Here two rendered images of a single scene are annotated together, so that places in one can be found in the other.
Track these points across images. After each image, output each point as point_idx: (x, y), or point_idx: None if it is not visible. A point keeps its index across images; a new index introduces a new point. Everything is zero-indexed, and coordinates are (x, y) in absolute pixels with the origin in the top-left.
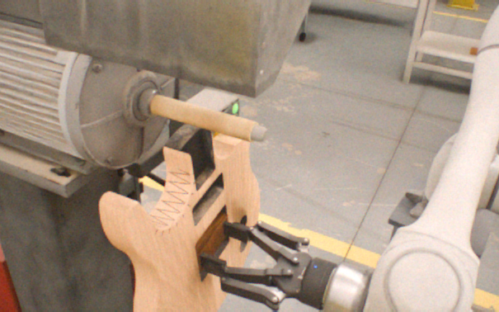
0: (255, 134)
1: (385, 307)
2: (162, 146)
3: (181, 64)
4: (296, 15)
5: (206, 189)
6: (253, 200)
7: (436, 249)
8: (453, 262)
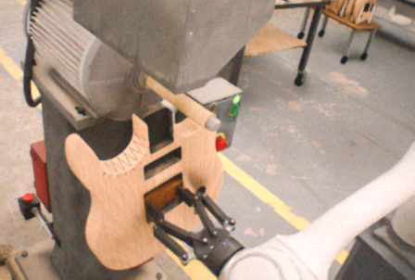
0: (207, 124)
1: None
2: None
3: (137, 56)
4: (236, 38)
5: (161, 155)
6: (215, 177)
7: (278, 260)
8: (284, 274)
